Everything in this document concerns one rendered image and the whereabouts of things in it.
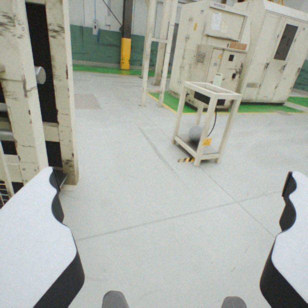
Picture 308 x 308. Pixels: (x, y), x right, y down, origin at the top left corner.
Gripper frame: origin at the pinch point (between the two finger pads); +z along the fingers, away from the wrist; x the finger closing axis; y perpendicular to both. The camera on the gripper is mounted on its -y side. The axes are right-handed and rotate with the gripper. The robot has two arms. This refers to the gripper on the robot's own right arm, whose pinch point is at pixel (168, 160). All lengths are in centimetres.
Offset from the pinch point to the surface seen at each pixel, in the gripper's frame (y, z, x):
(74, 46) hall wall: -8, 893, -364
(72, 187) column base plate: 96, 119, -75
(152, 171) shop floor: 106, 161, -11
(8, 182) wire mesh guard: 44, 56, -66
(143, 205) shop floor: 105, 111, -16
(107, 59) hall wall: 42, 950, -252
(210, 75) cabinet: 46, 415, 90
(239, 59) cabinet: 19, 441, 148
